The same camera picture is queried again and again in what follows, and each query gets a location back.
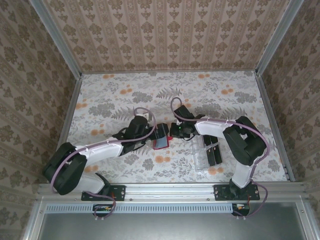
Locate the red card holder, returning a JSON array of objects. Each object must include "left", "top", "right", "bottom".
[{"left": 152, "top": 123, "right": 174, "bottom": 151}]

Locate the clear acrylic card stand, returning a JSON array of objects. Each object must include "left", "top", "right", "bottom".
[{"left": 191, "top": 135, "right": 224, "bottom": 174}]

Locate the floral patterned table cover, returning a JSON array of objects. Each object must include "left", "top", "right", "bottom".
[{"left": 61, "top": 70, "right": 288, "bottom": 184}]

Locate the black connector board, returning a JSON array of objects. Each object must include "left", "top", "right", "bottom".
[
  {"left": 231, "top": 202, "right": 251, "bottom": 216},
  {"left": 92, "top": 203, "right": 114, "bottom": 216}
]

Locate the grey metal panel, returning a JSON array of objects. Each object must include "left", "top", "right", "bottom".
[{"left": 37, "top": 202, "right": 307, "bottom": 240}]

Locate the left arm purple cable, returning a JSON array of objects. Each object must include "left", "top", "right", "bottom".
[{"left": 50, "top": 107, "right": 158, "bottom": 222}]

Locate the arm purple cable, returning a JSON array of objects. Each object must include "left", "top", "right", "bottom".
[
  {"left": 169, "top": 96, "right": 272, "bottom": 221},
  {"left": 50, "top": 107, "right": 158, "bottom": 222}
]

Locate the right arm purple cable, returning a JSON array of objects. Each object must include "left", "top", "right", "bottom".
[{"left": 169, "top": 96, "right": 272, "bottom": 221}]

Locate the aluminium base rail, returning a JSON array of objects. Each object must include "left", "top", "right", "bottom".
[{"left": 37, "top": 181, "right": 308, "bottom": 201}]

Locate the aluminium table side rail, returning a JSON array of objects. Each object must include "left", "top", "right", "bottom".
[
  {"left": 53, "top": 74, "right": 83, "bottom": 151},
  {"left": 254, "top": 73, "right": 296, "bottom": 182}
]

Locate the grey slotted cable duct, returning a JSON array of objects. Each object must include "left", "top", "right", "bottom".
[{"left": 46, "top": 202, "right": 234, "bottom": 213}]

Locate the aluminium frame post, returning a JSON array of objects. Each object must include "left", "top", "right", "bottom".
[
  {"left": 255, "top": 0, "right": 305, "bottom": 76},
  {"left": 29, "top": 0, "right": 84, "bottom": 79}
]

